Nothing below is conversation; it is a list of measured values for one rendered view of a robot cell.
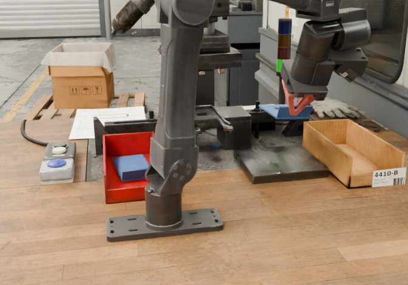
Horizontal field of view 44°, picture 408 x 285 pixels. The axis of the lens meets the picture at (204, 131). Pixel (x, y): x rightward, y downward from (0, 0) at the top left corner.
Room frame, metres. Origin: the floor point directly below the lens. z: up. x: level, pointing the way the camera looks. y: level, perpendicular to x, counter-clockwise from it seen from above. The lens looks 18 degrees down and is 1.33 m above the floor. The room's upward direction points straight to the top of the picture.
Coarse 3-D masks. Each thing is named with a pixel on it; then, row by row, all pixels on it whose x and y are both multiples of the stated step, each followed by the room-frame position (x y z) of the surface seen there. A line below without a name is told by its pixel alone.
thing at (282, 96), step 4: (280, 20) 1.40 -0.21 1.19; (284, 20) 1.39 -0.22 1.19; (288, 20) 1.39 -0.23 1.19; (292, 20) 1.40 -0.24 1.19; (276, 72) 1.40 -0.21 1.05; (280, 76) 1.39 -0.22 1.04; (280, 80) 1.40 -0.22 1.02; (280, 84) 1.40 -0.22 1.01; (280, 88) 1.40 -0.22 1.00; (280, 92) 1.40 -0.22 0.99; (284, 92) 1.40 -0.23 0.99; (280, 96) 1.40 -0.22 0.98; (284, 96) 1.40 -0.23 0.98; (280, 100) 1.40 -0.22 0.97; (284, 100) 1.40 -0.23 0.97; (280, 104) 1.40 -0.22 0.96; (284, 104) 1.40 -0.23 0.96; (276, 124) 1.38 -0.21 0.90; (280, 124) 1.38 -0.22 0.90; (284, 124) 1.38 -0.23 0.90
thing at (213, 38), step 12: (204, 36) 1.16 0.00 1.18; (216, 36) 1.16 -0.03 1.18; (228, 36) 1.16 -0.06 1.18; (204, 48) 1.15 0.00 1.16; (216, 48) 1.19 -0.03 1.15; (228, 48) 1.19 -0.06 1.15; (204, 60) 1.16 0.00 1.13; (216, 60) 1.17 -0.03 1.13; (228, 60) 1.17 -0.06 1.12; (240, 60) 1.18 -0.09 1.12; (204, 72) 1.20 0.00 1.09
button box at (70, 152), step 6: (24, 120) 1.42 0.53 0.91; (24, 132) 1.30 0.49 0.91; (30, 138) 1.25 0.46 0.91; (42, 144) 1.21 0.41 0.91; (48, 144) 1.14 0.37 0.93; (54, 144) 1.14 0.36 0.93; (72, 144) 1.14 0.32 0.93; (48, 150) 1.10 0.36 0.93; (66, 150) 1.09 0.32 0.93; (72, 150) 1.10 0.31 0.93; (48, 156) 1.06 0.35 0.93; (54, 156) 1.06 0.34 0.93; (60, 156) 1.06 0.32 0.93; (66, 156) 1.06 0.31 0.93; (72, 156) 1.06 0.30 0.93
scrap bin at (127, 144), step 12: (144, 132) 1.14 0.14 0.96; (108, 144) 1.12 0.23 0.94; (120, 144) 1.13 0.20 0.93; (132, 144) 1.13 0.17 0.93; (144, 144) 1.14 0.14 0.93; (108, 156) 1.12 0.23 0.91; (120, 156) 1.12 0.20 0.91; (144, 156) 1.12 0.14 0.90; (108, 168) 1.05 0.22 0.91; (108, 180) 0.98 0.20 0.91; (120, 180) 0.98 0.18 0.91; (132, 180) 0.98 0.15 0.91; (144, 180) 0.98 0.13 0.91; (108, 192) 0.88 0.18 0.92; (120, 192) 0.88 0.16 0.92; (132, 192) 0.89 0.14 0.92; (144, 192) 0.89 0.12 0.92
